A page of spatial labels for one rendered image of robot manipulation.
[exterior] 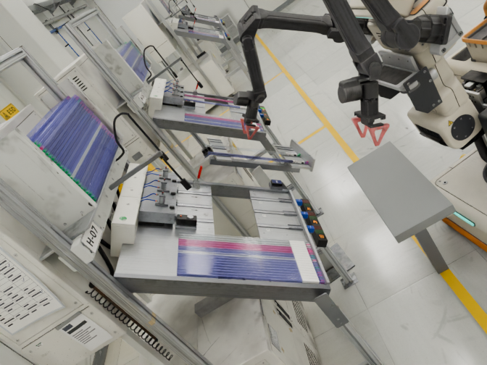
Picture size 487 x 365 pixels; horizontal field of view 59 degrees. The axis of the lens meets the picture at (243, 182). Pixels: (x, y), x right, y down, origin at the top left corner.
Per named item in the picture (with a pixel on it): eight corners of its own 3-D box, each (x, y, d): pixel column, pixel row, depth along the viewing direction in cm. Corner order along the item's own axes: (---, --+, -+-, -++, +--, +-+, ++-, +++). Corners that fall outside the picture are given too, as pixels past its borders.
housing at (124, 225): (146, 192, 197) (148, 164, 190) (132, 258, 153) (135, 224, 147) (128, 190, 195) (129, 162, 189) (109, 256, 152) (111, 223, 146)
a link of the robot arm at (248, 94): (266, 97, 200) (263, 82, 203) (243, 94, 195) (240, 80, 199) (256, 112, 209) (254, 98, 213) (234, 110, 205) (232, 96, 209)
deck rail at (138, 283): (325, 298, 149) (329, 284, 146) (326, 303, 147) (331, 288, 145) (114, 287, 137) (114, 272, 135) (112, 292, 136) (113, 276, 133)
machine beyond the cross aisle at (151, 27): (251, 67, 682) (176, -44, 599) (258, 80, 610) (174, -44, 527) (182, 116, 708) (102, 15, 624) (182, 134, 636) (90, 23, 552)
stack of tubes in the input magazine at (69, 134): (120, 140, 182) (74, 90, 170) (96, 201, 137) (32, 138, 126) (98, 157, 185) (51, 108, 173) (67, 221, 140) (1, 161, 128)
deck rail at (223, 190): (287, 200, 209) (290, 189, 206) (288, 202, 207) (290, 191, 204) (138, 187, 197) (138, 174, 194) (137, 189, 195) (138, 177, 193)
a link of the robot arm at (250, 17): (247, 18, 156) (243, -1, 161) (238, 45, 168) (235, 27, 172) (355, 29, 169) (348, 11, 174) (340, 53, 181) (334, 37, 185)
